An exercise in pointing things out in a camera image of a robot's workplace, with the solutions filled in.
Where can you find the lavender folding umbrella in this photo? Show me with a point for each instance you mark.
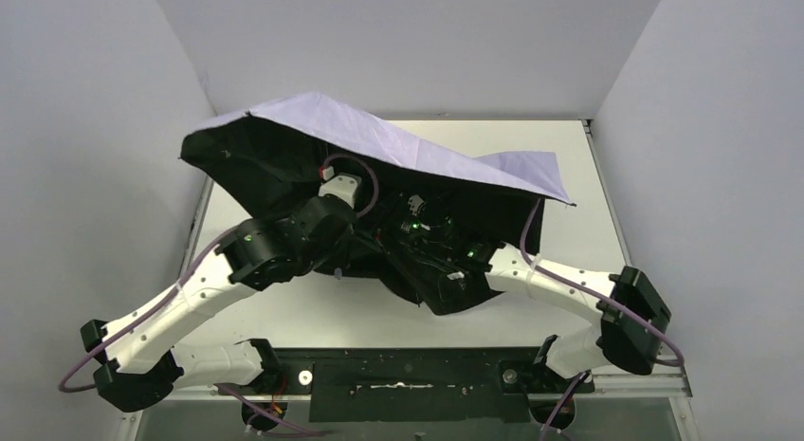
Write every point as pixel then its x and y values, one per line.
pixel 268 158

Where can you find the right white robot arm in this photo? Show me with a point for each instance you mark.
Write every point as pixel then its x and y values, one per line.
pixel 452 269

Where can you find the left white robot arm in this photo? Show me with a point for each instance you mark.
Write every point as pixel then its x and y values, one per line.
pixel 141 356

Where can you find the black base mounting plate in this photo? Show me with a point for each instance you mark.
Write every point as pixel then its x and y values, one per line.
pixel 412 385

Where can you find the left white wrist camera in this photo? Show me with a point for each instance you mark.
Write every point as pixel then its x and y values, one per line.
pixel 340 185

